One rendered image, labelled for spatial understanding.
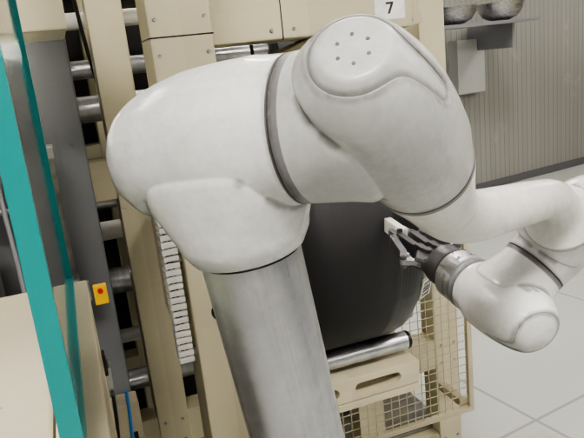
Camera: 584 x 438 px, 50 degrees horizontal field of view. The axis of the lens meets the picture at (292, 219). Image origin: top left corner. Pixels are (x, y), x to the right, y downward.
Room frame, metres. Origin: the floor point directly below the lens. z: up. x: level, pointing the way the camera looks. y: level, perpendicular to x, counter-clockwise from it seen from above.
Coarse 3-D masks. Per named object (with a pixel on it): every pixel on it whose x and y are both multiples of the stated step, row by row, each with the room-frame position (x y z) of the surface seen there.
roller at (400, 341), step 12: (384, 336) 1.39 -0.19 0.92; (396, 336) 1.39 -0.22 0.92; (408, 336) 1.39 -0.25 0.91; (336, 348) 1.35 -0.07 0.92; (348, 348) 1.35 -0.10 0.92; (360, 348) 1.35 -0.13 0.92; (372, 348) 1.36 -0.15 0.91; (384, 348) 1.36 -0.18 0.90; (396, 348) 1.37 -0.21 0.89; (336, 360) 1.33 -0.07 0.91; (348, 360) 1.33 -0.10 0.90; (360, 360) 1.34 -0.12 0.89
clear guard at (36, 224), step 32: (0, 0) 0.71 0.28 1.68; (0, 32) 0.61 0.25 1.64; (0, 64) 0.48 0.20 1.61; (0, 96) 0.48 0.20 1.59; (32, 96) 0.99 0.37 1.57; (0, 128) 0.47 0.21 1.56; (32, 128) 0.83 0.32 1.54; (0, 160) 0.47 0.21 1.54; (32, 160) 0.69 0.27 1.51; (32, 192) 0.59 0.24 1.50; (32, 224) 0.48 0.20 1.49; (32, 256) 0.48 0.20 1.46; (64, 256) 0.99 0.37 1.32; (32, 288) 0.47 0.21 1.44; (64, 288) 0.80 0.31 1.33; (64, 320) 0.66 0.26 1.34; (64, 352) 0.48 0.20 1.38; (64, 384) 0.48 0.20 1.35; (64, 416) 0.48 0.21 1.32
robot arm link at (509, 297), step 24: (480, 264) 0.93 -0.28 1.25; (504, 264) 0.89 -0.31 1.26; (528, 264) 0.87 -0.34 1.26; (456, 288) 0.93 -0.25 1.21; (480, 288) 0.88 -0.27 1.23; (504, 288) 0.86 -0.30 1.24; (528, 288) 0.85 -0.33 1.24; (552, 288) 0.86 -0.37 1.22; (480, 312) 0.86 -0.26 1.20; (504, 312) 0.83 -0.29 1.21; (528, 312) 0.81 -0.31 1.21; (552, 312) 0.82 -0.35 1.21; (504, 336) 0.82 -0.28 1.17; (528, 336) 0.81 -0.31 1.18; (552, 336) 0.82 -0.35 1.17
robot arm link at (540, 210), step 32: (480, 192) 0.69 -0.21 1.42; (512, 192) 0.72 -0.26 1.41; (544, 192) 0.76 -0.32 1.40; (576, 192) 0.87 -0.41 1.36; (416, 224) 0.60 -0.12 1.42; (448, 224) 0.59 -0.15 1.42; (480, 224) 0.64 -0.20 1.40; (512, 224) 0.70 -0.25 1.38; (544, 224) 0.85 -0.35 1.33; (576, 224) 0.84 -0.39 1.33; (544, 256) 0.87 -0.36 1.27; (576, 256) 0.85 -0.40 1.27
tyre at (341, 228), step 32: (320, 224) 1.21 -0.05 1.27; (352, 224) 1.22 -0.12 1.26; (320, 256) 1.20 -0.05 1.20; (352, 256) 1.21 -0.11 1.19; (384, 256) 1.23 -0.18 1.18; (320, 288) 1.21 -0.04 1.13; (352, 288) 1.21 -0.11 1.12; (384, 288) 1.24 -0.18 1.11; (416, 288) 1.27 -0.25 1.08; (320, 320) 1.23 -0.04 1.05; (352, 320) 1.24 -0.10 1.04; (384, 320) 1.28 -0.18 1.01
